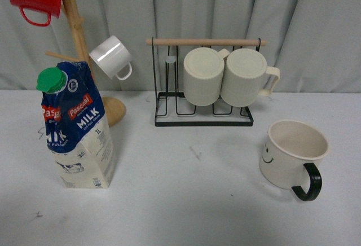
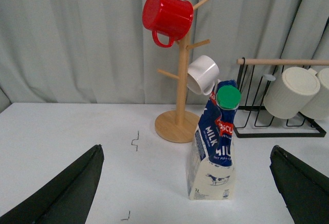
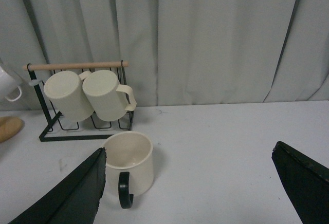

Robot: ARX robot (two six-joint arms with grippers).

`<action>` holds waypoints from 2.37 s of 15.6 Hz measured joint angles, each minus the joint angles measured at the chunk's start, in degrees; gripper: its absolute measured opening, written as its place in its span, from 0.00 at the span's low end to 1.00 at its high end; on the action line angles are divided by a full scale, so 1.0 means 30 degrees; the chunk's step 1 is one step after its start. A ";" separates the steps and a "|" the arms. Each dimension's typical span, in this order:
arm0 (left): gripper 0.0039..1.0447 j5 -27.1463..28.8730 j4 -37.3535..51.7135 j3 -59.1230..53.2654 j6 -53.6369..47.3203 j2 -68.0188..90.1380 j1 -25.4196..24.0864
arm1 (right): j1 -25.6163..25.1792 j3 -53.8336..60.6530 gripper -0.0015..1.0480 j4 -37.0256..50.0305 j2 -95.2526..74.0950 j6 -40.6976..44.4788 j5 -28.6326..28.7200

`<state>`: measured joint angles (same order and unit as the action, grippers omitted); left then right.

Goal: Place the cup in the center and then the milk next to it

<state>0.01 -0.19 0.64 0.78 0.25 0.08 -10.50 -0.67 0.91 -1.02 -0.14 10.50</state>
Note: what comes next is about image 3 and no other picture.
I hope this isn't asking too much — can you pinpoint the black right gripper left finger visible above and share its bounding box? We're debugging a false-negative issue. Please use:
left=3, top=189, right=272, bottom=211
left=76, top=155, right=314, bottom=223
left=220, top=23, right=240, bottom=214
left=11, top=148, right=106, bottom=223

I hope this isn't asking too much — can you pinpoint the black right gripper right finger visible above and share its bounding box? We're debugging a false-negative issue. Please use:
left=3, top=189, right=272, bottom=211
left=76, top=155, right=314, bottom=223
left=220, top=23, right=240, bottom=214
left=271, top=141, right=328, bottom=223

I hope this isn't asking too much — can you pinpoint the cream mug with black handle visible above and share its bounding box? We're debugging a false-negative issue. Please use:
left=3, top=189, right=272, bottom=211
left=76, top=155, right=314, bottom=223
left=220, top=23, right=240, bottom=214
left=103, top=131, right=154, bottom=209

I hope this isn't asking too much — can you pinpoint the wooden object at left edge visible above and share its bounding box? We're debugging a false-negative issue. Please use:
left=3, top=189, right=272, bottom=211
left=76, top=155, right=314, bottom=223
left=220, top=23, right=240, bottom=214
left=0, top=116, right=23, bottom=143

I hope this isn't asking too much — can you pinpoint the cream ribbed mug right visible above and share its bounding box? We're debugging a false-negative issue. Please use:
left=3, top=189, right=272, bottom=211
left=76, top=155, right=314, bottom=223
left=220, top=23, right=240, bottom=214
left=82, top=70, right=137, bottom=122

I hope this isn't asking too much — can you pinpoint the cream ribbed mug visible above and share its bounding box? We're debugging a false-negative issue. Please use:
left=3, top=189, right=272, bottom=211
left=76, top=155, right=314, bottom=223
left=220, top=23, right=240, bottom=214
left=44, top=70, right=94, bottom=122
left=82, top=70, right=137, bottom=122

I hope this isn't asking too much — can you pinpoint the cream ribbed mug left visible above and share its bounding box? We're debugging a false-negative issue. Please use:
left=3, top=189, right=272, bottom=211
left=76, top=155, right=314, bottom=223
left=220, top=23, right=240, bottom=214
left=44, top=70, right=94, bottom=122

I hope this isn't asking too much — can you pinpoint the white enamel pitcher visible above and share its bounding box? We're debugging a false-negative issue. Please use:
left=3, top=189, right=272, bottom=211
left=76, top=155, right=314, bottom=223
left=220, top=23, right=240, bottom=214
left=1, top=60, right=23, bottom=102

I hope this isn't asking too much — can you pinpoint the grey curtain backdrop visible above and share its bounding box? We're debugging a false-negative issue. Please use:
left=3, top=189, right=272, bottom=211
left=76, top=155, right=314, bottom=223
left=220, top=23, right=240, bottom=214
left=1, top=0, right=328, bottom=110

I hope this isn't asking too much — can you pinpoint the black wire mug rack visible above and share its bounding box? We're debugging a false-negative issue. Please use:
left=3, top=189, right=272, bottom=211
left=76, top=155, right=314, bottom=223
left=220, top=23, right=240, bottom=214
left=23, top=60, right=129, bottom=142

